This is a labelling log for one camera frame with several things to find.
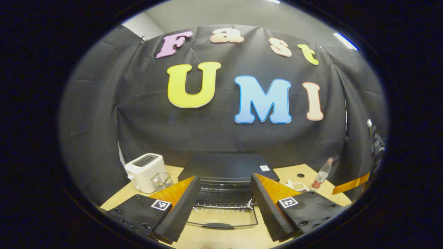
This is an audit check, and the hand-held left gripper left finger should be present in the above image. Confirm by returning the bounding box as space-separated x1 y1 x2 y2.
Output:
100 175 202 243

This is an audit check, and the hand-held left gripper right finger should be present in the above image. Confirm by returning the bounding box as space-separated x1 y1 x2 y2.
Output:
250 173 349 242

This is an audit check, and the black electric oven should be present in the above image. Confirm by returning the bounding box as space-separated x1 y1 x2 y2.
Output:
178 153 280 229

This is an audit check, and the clear plastic bottle red cap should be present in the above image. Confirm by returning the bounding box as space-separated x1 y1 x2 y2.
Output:
311 158 334 191

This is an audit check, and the clear glass cup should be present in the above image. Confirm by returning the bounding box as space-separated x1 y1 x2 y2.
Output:
151 172 173 191

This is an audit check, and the white divided bean dish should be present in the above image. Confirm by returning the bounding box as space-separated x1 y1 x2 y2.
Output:
287 180 309 193

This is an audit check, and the dark equipment stand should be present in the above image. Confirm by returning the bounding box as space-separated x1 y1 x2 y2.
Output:
366 119 386 173

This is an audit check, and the white toaster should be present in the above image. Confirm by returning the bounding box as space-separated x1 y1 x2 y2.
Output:
125 153 166 194

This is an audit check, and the black backdrop cloth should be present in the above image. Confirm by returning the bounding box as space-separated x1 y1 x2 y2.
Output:
60 24 389 204

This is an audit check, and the narrow ceiling light panel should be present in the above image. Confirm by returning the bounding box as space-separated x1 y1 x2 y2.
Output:
334 32 359 51

